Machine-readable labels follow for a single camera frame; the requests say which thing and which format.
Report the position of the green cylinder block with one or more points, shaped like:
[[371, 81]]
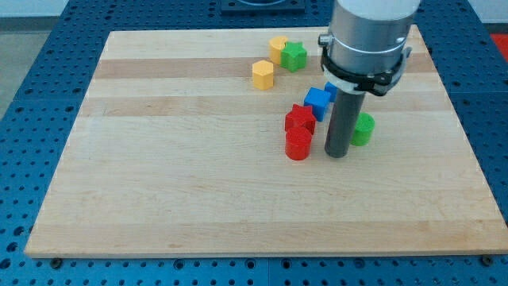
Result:
[[364, 128]]

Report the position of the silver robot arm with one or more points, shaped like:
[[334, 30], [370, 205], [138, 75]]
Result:
[[369, 35]]

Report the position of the red star block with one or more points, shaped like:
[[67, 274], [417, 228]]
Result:
[[300, 116]]

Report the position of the green star block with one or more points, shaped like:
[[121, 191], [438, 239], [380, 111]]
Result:
[[293, 56]]

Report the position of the red cylinder block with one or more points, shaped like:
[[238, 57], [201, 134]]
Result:
[[298, 142]]

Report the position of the yellow hexagon block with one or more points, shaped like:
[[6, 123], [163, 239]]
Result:
[[263, 75]]

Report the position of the wooden board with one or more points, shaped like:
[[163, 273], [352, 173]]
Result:
[[174, 153]]

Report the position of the blue cube block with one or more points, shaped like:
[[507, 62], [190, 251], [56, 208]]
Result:
[[319, 100]]

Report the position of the small blue block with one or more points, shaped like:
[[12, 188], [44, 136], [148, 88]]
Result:
[[332, 90]]

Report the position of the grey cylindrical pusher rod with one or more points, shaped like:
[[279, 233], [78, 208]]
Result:
[[342, 123]]

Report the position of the yellow heart block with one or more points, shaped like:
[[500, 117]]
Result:
[[276, 46]]

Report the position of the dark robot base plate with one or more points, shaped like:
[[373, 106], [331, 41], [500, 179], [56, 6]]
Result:
[[261, 6]]

